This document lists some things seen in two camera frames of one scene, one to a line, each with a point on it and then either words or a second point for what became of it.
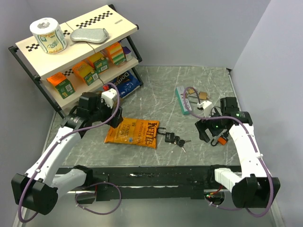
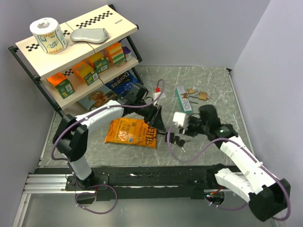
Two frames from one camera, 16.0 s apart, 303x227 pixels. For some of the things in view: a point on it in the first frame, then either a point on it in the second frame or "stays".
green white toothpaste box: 180,91 stays
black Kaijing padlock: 169,136 stays
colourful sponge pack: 117,53 stays
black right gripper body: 215,126 → 194,126
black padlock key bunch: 180,143 stays
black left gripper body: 102,112 → 147,112
